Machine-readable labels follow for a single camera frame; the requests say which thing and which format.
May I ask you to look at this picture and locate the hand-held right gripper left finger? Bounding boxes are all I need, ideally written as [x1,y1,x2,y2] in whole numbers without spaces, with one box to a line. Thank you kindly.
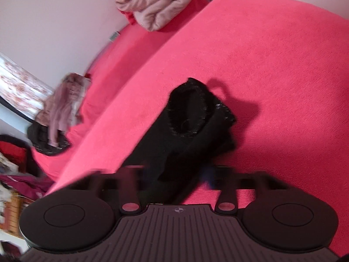
[67,166,146,215]

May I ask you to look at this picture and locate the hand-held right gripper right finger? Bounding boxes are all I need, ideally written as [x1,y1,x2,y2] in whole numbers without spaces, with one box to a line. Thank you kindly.
[206,165,289,214]

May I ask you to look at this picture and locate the black pants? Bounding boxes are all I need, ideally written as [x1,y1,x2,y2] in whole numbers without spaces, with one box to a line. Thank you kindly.
[120,78,237,205]

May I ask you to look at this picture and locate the black studded garment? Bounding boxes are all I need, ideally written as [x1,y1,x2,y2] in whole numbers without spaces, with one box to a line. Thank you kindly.
[27,121,71,156]

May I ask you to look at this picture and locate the maroon cloth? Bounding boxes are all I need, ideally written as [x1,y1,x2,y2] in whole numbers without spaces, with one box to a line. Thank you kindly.
[0,174,53,200]

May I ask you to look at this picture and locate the mauve garment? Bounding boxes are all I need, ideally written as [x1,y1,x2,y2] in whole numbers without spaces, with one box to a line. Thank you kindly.
[35,73,92,146]

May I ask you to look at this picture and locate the pink bed cover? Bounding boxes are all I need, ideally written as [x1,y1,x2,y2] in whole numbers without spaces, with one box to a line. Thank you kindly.
[31,0,213,179]

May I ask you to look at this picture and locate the red and black bag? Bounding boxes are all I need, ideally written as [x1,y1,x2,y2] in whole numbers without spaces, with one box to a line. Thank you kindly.
[0,134,31,174]

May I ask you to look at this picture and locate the pink bed sheet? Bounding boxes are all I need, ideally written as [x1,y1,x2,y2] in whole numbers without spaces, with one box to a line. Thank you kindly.
[46,0,349,252]

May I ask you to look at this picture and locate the black bar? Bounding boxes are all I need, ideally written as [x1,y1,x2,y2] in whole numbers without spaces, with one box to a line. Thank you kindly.
[0,97,37,123]

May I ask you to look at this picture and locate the floral patterned curtain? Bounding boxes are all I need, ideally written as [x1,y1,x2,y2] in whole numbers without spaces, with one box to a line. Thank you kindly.
[0,52,55,121]

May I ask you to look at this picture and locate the red folded cloth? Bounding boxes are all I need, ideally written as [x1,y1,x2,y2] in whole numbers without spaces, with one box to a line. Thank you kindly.
[120,0,142,26]

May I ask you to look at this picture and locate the folded pale pink blanket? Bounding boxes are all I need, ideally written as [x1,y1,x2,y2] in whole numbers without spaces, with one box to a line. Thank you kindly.
[116,0,195,32]

